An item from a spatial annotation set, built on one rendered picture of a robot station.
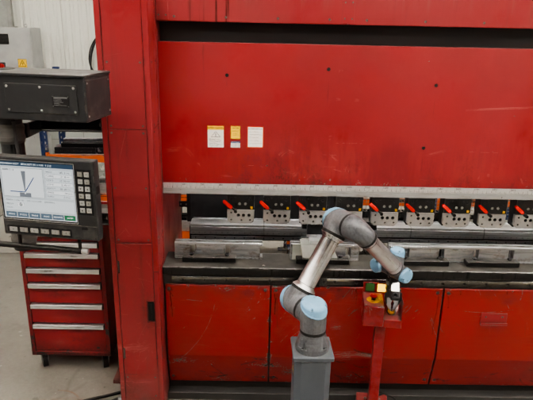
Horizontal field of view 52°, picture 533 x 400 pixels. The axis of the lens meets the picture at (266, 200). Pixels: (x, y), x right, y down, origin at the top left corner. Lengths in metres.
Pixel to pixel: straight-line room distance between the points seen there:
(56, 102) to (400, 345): 2.25
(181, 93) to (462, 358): 2.20
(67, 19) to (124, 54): 4.80
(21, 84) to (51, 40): 5.10
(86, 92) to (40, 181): 0.44
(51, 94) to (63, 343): 1.86
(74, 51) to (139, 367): 5.02
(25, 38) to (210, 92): 4.66
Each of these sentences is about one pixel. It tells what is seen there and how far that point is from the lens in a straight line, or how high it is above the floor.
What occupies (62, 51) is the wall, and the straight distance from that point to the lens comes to 7.56.
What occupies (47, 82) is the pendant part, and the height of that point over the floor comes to 1.91.
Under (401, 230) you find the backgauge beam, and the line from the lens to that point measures 3.47.
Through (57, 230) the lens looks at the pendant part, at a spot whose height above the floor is 1.28.
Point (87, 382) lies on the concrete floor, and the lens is 3.78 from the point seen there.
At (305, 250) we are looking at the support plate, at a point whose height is 1.00.
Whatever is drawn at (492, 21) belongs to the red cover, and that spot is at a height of 2.19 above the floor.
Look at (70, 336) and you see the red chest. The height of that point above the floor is 0.25.
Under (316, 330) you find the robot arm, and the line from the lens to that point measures 2.46.
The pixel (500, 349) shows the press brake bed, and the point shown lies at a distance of 3.57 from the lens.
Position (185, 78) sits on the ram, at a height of 1.88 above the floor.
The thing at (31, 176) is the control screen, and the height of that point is 1.52.
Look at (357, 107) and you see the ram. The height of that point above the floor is 1.75.
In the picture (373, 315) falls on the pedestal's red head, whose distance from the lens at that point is 2.97.
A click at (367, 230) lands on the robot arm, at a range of 2.46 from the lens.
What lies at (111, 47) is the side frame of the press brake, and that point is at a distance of 2.76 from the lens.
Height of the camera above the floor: 2.16
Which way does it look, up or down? 18 degrees down
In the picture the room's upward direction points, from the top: 1 degrees clockwise
